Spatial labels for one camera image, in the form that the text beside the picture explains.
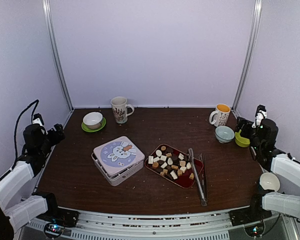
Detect bunny print tin lid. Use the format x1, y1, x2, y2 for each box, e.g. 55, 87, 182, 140
93, 136, 145, 177

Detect white divided tin box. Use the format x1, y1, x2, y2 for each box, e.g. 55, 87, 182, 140
91, 153, 145, 187

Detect metal serving tongs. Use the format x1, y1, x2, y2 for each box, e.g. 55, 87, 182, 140
188, 148, 208, 207

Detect red chocolate tray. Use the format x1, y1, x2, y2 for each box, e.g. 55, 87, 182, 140
144, 144, 205, 189

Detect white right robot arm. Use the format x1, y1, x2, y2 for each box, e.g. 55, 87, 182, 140
235, 117, 300, 221

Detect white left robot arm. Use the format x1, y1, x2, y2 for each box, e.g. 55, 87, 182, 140
0, 123, 65, 239

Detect lime green bowl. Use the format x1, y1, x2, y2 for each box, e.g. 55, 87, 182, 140
235, 129, 251, 148

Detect light blue bowl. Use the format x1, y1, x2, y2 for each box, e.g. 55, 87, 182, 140
215, 125, 235, 144

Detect white mug yellow inside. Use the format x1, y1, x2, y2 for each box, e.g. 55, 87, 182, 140
209, 103, 231, 127

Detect white bowl green rim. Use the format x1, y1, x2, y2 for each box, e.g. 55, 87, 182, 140
83, 112, 103, 130

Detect dark bowl white inside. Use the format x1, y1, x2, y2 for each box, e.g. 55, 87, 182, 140
258, 172, 281, 192

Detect beige floral mug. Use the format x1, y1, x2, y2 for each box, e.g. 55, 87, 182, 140
110, 96, 135, 124

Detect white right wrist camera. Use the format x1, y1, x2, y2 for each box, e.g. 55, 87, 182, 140
252, 104, 267, 129

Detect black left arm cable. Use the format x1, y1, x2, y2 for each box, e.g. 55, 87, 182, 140
13, 99, 40, 166

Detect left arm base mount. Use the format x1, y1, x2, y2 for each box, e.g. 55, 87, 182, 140
36, 207, 80, 239

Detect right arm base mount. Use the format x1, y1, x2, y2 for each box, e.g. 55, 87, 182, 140
228, 207, 272, 239

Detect metal front rail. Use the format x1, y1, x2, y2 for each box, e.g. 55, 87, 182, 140
17, 210, 300, 240

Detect left aluminium frame post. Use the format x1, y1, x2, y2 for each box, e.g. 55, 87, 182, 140
42, 0, 74, 112

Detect aluminium frame post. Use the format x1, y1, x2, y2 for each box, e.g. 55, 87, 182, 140
232, 0, 263, 116
42, 0, 74, 112

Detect right aluminium frame post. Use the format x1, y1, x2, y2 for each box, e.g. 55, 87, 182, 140
232, 0, 263, 116

